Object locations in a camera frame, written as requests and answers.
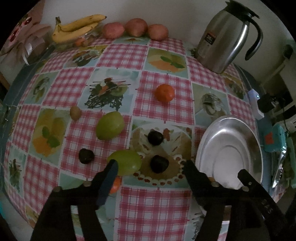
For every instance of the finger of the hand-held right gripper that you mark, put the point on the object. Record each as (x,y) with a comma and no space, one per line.
(259,190)

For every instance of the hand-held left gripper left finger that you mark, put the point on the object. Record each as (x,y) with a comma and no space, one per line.
(108,183)

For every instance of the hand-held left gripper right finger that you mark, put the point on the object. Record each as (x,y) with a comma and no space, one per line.
(193,173)

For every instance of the orange mandarin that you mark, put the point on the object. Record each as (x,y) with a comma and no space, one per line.
(116,185)
(164,93)

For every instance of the dark plum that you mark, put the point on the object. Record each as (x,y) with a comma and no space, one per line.
(155,138)
(86,156)
(159,163)

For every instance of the steel plate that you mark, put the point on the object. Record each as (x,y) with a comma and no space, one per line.
(222,143)

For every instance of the brown kiwi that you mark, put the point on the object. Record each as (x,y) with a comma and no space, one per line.
(75,113)

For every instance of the silver foil bag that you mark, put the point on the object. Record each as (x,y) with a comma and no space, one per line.
(279,166)

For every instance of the checked picture tablecloth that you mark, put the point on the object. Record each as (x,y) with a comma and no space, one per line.
(161,213)

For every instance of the teal packet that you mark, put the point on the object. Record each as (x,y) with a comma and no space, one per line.
(275,139)

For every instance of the large green apple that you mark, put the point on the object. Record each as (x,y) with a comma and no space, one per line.
(110,125)

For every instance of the white power adapter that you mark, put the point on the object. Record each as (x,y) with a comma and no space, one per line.
(255,103)

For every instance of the black device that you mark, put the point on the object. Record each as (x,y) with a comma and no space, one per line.
(268,102)

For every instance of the steel thermos jug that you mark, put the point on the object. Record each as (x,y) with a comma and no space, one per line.
(222,39)

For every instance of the clear glass bowl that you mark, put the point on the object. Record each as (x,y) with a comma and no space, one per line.
(67,45)

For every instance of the small orange berries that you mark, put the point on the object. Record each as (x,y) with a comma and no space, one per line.
(79,41)

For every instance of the red apple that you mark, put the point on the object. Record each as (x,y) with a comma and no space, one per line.
(157,31)
(113,30)
(136,26)

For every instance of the clear glass jar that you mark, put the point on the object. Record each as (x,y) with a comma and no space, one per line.
(37,49)

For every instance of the yellow banana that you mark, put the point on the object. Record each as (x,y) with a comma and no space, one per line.
(71,34)
(85,22)

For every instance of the pink paper wrapping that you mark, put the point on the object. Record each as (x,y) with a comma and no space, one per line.
(25,30)

